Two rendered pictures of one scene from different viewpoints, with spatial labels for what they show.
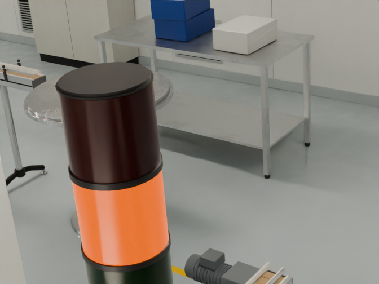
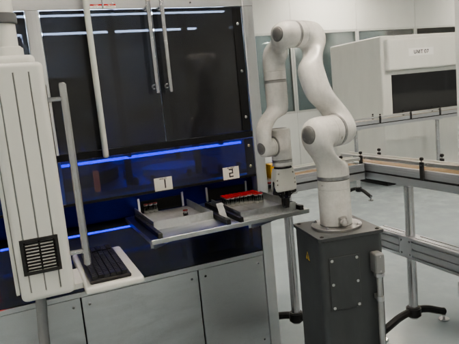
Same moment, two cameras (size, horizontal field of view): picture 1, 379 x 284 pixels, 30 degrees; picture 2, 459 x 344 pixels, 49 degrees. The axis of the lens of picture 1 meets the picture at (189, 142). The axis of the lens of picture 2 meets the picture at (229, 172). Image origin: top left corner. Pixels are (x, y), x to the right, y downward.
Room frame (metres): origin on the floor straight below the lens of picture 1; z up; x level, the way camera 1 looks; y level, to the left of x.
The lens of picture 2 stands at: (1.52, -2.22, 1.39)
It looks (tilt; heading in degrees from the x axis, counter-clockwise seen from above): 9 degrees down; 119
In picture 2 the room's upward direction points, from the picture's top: 5 degrees counter-clockwise
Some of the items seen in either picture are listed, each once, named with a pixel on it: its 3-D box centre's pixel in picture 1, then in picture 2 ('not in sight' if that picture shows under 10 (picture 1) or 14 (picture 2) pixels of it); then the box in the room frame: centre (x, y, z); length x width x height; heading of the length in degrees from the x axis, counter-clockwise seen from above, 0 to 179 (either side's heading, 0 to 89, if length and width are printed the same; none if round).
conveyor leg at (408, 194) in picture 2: not in sight; (410, 251); (1.07, 0.56, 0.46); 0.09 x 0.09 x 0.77; 52
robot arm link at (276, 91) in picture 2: not in sight; (272, 118); (0.69, -0.32, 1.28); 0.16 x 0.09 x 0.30; 67
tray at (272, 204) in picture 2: not in sight; (251, 204); (0.52, -0.23, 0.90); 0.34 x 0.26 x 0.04; 141
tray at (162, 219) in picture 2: not in sight; (172, 213); (0.22, -0.42, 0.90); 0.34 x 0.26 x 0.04; 142
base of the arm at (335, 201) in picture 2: not in sight; (335, 202); (0.95, -0.39, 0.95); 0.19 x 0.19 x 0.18
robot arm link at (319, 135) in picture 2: not in sight; (325, 148); (0.94, -0.42, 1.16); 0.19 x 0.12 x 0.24; 67
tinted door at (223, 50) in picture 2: not in sight; (203, 72); (0.30, -0.16, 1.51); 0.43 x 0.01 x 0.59; 52
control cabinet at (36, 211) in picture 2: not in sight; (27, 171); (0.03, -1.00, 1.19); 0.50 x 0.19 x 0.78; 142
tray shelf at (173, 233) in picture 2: not in sight; (214, 215); (0.38, -0.33, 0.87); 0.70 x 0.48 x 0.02; 52
